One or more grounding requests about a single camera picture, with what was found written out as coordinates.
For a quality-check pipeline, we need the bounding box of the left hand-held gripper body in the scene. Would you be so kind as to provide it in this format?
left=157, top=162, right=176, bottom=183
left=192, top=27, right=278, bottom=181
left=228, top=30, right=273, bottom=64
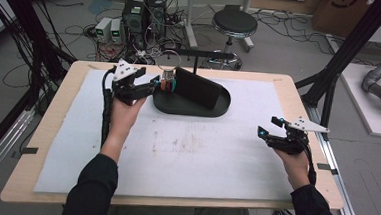
left=111, top=58, right=157, bottom=108

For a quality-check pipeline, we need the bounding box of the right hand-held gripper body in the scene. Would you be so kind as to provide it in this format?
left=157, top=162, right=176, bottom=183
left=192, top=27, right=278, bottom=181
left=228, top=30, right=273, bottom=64
left=265, top=113, right=331, bottom=158

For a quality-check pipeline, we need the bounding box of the key bunch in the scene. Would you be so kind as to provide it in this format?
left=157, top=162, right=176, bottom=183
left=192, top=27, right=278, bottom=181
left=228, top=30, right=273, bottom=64
left=153, top=48, right=183, bottom=94

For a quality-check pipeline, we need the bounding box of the black oval tray with stand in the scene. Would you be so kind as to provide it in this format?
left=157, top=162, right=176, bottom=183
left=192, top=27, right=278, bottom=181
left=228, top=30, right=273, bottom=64
left=151, top=46, right=236, bottom=120

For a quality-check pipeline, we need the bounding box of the black wallet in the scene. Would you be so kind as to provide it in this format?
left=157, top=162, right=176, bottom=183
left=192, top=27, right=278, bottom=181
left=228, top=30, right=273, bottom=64
left=172, top=66, right=225, bottom=111

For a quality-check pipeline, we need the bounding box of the person's right hand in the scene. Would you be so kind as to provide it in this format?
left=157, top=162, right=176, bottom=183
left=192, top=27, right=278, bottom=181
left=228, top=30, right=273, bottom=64
left=272, top=148, right=312, bottom=192

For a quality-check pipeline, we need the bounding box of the person's left hand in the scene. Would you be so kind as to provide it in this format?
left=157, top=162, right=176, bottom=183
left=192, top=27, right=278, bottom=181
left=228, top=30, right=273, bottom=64
left=108, top=95, right=147, bottom=143

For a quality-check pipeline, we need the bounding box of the black tape piece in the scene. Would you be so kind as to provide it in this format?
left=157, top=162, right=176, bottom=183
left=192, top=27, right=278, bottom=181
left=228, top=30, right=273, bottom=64
left=316, top=162, right=339, bottom=176
left=19, top=146, right=40, bottom=155

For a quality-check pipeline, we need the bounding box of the grey power supply unit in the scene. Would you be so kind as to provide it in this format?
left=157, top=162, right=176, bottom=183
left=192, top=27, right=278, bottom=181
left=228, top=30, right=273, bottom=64
left=109, top=17, right=125, bottom=45
left=93, top=16, right=114, bottom=45

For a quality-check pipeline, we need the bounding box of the black computer tower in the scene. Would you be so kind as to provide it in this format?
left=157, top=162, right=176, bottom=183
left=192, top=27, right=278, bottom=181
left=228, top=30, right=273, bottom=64
left=120, top=0, right=150, bottom=50
left=146, top=0, right=168, bottom=31

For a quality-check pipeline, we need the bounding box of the white table mat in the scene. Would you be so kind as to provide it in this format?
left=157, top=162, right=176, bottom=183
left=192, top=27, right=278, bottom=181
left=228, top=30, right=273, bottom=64
left=33, top=65, right=301, bottom=208

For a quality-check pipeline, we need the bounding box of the white floor board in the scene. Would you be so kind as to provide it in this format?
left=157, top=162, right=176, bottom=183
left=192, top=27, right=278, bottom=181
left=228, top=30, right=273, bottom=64
left=336, top=62, right=381, bottom=138

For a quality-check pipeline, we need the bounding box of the black round stool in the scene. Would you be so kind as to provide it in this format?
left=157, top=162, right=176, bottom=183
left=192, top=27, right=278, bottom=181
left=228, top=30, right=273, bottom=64
left=209, top=8, right=260, bottom=72

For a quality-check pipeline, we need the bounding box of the cardboard box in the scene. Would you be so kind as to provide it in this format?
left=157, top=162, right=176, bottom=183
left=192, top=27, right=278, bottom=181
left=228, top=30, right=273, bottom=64
left=311, top=0, right=379, bottom=40

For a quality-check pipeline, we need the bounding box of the tangle of floor cables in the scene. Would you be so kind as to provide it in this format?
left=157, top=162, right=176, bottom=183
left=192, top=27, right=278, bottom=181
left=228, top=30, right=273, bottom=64
left=80, top=24, right=191, bottom=68

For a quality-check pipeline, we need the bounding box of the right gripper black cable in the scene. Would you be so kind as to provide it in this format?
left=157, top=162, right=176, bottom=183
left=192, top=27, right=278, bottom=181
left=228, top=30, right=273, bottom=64
left=293, top=137, right=320, bottom=186

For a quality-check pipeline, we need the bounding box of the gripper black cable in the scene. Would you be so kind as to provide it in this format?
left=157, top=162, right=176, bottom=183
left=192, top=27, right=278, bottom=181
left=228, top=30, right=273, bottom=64
left=293, top=137, right=320, bottom=186
left=97, top=65, right=117, bottom=150

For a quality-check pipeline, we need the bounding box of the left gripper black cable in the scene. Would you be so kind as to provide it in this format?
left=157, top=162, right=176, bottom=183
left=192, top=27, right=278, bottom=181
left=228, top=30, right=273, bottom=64
left=97, top=65, right=117, bottom=150

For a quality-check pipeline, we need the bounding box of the black frame post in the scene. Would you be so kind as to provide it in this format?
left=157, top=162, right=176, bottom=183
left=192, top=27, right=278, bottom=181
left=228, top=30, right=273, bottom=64
left=292, top=0, right=381, bottom=133
left=0, top=0, right=81, bottom=178

